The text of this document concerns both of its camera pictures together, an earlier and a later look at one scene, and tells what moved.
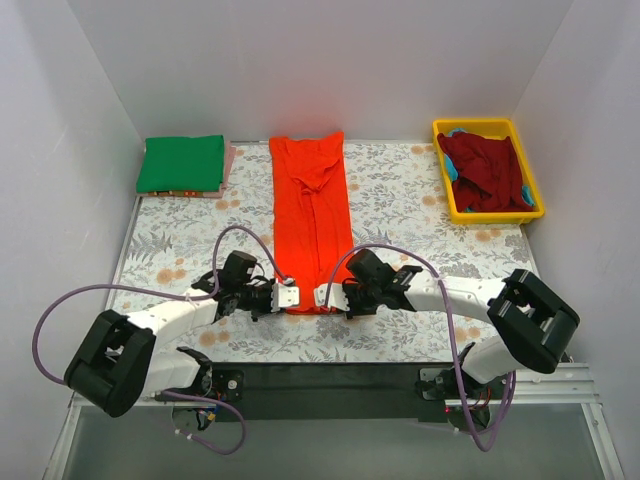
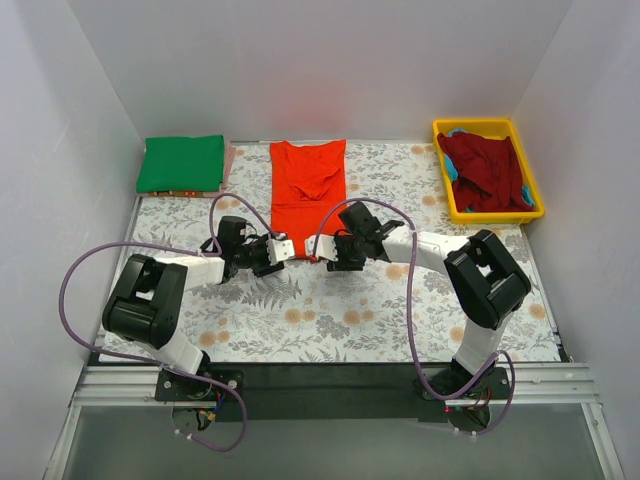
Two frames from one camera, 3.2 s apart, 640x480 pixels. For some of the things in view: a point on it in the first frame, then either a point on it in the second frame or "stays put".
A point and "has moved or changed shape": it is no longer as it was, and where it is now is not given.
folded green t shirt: (181, 163) stays put
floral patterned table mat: (391, 205) stays put
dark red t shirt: (489, 175) stays put
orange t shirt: (312, 213) has moved or changed shape
